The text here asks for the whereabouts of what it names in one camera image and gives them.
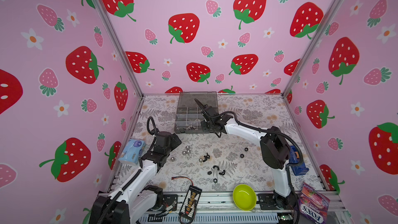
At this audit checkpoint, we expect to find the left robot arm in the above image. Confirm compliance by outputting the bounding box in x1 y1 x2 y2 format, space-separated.
88 117 181 224

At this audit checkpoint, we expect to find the blue box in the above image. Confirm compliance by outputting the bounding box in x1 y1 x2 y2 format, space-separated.
289 146 309 176

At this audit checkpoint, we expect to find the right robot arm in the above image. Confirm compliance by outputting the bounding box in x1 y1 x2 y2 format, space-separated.
194 99 304 209

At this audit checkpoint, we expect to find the blue tissue pack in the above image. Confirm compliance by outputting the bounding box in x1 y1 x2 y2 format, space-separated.
118 139 146 166

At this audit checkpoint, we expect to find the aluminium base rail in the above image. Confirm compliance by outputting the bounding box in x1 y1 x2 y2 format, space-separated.
85 191 352 224

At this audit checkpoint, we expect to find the grey compartment organizer box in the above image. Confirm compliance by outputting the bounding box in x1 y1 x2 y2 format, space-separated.
174 91 218 134

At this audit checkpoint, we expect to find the black battery charger board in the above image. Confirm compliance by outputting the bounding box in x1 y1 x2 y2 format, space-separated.
178 185 202 224

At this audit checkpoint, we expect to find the lime green bowl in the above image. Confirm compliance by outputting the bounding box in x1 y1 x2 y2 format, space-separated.
233 184 257 211

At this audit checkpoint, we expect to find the red black wire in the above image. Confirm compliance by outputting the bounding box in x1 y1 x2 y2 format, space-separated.
171 176 194 187

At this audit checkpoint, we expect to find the purple Fox's candy bag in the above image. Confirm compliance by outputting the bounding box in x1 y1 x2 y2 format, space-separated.
298 183 330 224

